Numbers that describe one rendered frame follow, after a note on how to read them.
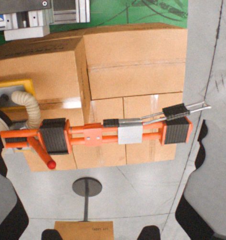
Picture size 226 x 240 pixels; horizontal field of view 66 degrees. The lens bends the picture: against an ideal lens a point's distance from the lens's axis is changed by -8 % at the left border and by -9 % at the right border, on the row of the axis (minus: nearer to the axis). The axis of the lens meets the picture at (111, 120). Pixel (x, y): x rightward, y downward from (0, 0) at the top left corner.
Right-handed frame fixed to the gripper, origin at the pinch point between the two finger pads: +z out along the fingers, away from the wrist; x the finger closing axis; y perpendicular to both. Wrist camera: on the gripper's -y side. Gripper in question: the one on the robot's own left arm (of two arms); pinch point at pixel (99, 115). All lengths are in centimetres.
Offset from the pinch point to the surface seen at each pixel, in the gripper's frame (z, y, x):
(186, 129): 31.3, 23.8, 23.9
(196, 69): 152, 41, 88
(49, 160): 22.5, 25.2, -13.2
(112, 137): 33.3, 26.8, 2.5
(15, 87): 44, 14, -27
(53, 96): 58, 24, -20
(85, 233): 76, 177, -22
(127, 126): 32.2, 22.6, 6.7
